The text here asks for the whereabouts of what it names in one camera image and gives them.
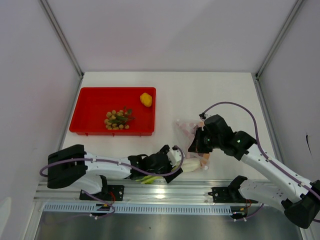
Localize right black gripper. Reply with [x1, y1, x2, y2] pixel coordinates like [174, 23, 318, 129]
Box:
[188, 127, 222, 154]

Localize orange purple sweet potato slice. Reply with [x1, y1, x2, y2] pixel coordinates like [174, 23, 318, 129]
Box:
[198, 153, 210, 168]

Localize green celery stalks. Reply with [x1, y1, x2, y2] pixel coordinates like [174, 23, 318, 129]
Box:
[136, 157, 201, 184]

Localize clear pink-dotted zip bag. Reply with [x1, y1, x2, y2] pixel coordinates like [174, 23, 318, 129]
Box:
[173, 119, 209, 170]

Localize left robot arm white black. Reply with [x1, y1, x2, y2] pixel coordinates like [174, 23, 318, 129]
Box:
[40, 144, 185, 200]

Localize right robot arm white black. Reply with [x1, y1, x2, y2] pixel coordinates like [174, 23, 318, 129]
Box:
[188, 113, 320, 229]

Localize red plastic tray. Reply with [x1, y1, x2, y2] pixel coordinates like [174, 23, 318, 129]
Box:
[69, 87, 156, 137]

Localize yellow potato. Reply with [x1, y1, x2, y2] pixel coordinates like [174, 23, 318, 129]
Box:
[139, 92, 153, 108]

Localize bunch of tan longans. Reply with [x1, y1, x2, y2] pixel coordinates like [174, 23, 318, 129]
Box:
[104, 106, 135, 130]

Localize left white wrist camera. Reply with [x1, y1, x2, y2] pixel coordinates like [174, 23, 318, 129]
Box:
[167, 149, 182, 167]

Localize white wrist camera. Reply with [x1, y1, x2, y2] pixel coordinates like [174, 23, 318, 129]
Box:
[167, 149, 182, 167]
[199, 112, 208, 120]

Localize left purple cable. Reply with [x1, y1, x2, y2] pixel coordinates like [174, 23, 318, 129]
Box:
[39, 146, 186, 221]

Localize purple cable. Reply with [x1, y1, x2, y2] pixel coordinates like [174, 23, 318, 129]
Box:
[199, 101, 320, 223]
[39, 146, 186, 221]

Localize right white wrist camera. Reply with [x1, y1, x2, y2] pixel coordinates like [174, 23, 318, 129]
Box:
[199, 112, 208, 120]

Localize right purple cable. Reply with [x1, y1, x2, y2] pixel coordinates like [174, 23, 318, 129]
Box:
[199, 101, 320, 223]

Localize aluminium mounting rail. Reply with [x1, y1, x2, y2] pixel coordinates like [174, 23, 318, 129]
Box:
[33, 177, 307, 206]

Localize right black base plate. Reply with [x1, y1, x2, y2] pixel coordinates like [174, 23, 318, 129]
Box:
[207, 187, 247, 204]

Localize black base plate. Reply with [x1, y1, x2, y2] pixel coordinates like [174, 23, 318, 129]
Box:
[79, 184, 125, 202]
[207, 187, 247, 204]

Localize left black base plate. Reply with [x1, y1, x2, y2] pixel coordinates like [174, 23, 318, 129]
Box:
[79, 184, 125, 202]

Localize right aluminium frame post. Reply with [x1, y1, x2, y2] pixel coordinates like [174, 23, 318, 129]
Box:
[255, 0, 307, 81]

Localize aluminium frame post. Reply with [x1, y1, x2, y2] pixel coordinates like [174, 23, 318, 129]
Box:
[38, 0, 84, 79]
[255, 0, 307, 81]

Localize slotted white cable duct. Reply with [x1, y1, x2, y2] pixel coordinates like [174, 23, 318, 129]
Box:
[43, 202, 233, 216]

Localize left aluminium frame post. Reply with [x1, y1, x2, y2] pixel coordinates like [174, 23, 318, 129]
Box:
[38, 0, 84, 79]

